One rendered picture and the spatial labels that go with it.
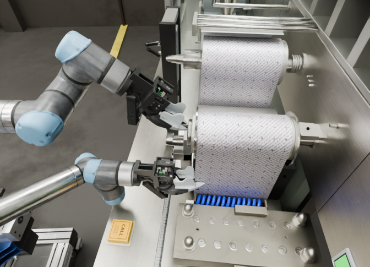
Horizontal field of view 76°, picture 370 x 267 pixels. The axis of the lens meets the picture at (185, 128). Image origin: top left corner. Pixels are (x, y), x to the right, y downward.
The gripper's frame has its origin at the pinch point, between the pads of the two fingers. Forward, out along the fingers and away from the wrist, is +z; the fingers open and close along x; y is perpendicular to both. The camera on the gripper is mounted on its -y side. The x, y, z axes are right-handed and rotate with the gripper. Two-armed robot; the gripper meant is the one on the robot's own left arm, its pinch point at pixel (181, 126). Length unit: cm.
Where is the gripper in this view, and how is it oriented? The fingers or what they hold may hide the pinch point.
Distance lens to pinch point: 67.8
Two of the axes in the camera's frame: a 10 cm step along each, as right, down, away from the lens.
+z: 7.7, 4.9, 4.0
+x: 0.9, -7.1, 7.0
